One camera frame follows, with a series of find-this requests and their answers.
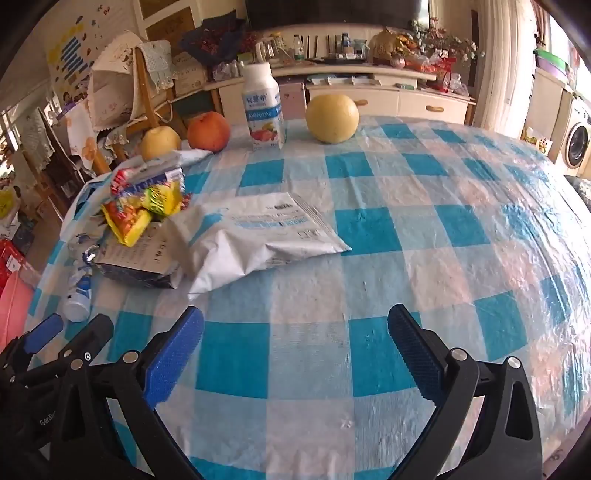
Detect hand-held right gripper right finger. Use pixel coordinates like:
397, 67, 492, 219
388, 304, 543, 480

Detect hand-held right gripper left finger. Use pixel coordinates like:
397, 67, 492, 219
48, 305, 205, 480

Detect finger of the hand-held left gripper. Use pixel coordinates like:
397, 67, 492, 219
22, 314, 64, 354
56, 315, 115, 366

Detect pink plastic basin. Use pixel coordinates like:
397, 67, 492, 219
0, 270, 35, 352

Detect white plastic mailer bag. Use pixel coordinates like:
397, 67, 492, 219
168, 191, 352, 301

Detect small white blue bottle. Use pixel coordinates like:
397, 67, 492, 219
62, 270, 93, 323

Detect red gift bag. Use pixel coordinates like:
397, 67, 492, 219
0, 239, 28, 296

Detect white cardboard box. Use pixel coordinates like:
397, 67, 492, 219
90, 222, 185, 291

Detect yellow orange snack packet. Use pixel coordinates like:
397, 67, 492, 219
100, 200, 153, 247

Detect yellow plastic bag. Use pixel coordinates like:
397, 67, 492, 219
0, 187, 19, 220

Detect yellow green snack packet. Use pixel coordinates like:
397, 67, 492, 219
139, 180, 192, 217

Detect striped colourful snack packet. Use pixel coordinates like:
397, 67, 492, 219
110, 166, 185, 197

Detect blue white checkered tablecloth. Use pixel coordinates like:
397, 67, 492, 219
25, 113, 591, 480

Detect white cloth with orange print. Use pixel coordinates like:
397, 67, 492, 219
65, 99, 100, 172

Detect colourful snack packets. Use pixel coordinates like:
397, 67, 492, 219
69, 148, 215, 232

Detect yellow pear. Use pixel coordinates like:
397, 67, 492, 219
305, 93, 360, 144
141, 126, 182, 162

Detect red apple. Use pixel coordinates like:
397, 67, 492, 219
187, 111, 232, 153

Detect light wooden chair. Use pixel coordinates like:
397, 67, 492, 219
92, 44, 185, 162

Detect white television cabinet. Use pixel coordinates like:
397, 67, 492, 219
205, 62, 478, 126

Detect cream embroidered cloth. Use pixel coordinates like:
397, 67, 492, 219
90, 31, 145, 131

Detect white yogurt drink bottle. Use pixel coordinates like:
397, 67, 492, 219
241, 63, 287, 151

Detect white washing machine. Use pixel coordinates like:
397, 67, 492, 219
551, 95, 591, 178

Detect pale blue lace cloth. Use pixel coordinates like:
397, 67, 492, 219
137, 41, 177, 94

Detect pink storage case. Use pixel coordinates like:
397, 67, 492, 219
277, 83, 308, 121

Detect red plastic bag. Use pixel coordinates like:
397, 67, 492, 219
416, 55, 456, 91

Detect stack of papers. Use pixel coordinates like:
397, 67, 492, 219
309, 74, 384, 86

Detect clear bag of jars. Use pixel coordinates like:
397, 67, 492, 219
212, 60, 243, 80

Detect white curtain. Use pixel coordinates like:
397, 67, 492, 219
471, 0, 539, 139

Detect golden ornament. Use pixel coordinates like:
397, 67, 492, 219
372, 28, 403, 65

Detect navy wrapped red bouquet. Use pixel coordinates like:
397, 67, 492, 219
179, 14, 246, 70

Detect artificial flower arrangement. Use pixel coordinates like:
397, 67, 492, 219
411, 18, 485, 66

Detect glass kettle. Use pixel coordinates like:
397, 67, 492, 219
255, 34, 284, 64

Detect black television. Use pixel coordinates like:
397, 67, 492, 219
245, 0, 431, 29

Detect wall poster with blue strips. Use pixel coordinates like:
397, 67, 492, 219
46, 18, 100, 85

